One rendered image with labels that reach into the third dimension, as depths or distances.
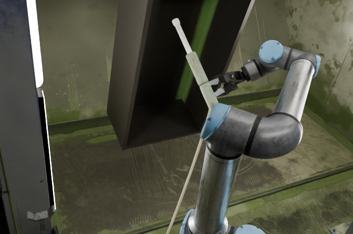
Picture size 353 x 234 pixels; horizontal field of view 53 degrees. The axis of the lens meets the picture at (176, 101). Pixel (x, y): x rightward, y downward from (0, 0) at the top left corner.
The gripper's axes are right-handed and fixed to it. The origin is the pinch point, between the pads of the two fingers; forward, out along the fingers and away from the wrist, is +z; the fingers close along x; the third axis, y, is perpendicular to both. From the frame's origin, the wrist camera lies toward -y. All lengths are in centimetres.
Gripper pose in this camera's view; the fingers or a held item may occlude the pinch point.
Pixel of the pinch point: (205, 92)
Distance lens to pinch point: 160.6
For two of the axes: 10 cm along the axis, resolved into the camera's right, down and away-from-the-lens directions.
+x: -4.1, -8.9, 1.8
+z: -8.9, 4.3, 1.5
